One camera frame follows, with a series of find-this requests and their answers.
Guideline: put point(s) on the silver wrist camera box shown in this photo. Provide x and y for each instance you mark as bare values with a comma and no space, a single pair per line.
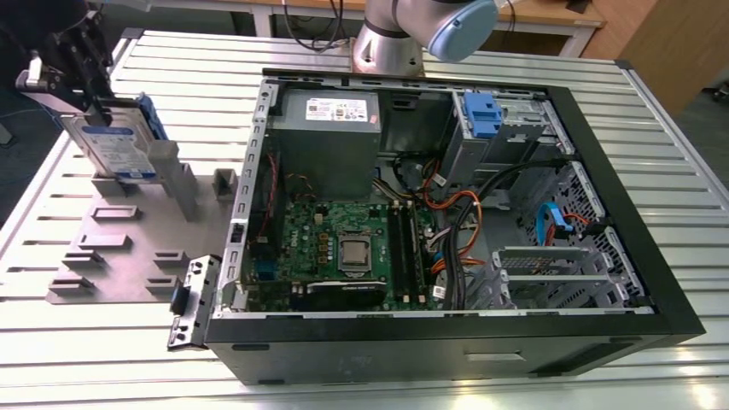
54,96

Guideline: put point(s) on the silver hinged card bracket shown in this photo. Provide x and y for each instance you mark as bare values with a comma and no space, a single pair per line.
197,273

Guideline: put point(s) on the silver disk bay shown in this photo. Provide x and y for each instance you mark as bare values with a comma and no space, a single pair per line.
553,278

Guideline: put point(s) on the wooden desk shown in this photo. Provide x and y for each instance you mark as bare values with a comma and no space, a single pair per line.
553,17

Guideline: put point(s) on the grey parts rack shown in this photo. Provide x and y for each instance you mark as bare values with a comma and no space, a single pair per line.
131,265

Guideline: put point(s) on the grey power supply unit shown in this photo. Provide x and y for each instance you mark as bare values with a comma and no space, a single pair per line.
325,162

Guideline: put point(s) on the CPU socket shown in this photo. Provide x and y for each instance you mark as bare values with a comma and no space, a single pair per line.
357,234

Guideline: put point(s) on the silver CPU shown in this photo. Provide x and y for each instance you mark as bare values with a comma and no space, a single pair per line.
355,252

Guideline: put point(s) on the silver optical drive cage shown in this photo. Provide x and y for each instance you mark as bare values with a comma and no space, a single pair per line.
485,158

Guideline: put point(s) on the black RAM stick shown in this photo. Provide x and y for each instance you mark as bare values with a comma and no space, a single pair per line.
415,252

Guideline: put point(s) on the green motherboard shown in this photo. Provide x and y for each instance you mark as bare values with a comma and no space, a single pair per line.
309,222

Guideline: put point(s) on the wooden cabinet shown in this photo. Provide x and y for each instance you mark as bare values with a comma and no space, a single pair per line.
655,38

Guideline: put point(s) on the black graphics card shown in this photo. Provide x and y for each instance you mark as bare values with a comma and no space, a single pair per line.
342,294

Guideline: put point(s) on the hard disk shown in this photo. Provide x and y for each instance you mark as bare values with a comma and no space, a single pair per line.
119,149

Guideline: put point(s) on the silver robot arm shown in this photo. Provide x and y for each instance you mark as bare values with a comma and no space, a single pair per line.
387,51

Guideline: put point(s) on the black PC case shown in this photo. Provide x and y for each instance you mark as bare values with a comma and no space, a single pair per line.
399,354

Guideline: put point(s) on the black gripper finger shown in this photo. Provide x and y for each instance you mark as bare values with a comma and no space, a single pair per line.
94,64

